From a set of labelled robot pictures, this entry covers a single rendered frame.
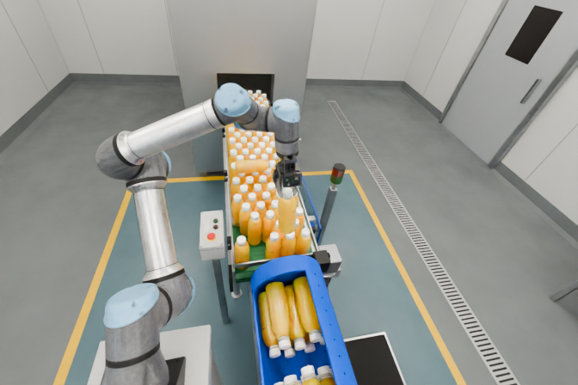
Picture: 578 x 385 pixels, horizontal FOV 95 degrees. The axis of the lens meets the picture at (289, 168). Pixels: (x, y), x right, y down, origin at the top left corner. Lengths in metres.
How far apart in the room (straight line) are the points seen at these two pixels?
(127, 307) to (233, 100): 0.54
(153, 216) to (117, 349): 0.33
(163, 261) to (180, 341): 0.27
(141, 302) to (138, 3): 4.59
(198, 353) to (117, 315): 0.31
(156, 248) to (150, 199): 0.15
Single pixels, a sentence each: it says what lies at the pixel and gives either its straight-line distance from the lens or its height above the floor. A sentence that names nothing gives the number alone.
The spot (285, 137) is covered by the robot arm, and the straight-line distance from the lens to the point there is 0.76.
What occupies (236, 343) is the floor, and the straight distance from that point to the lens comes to 2.20.
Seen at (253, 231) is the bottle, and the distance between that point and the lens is 1.34.
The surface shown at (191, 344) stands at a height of 1.15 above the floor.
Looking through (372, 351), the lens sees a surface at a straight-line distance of 2.16.
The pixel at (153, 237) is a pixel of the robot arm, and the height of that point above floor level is 1.42.
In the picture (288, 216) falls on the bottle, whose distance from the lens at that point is 1.01.
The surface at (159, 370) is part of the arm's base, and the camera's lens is 0.86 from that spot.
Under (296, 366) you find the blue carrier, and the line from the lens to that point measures 1.19.
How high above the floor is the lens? 2.11
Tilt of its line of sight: 41 degrees down
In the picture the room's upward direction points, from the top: 7 degrees clockwise
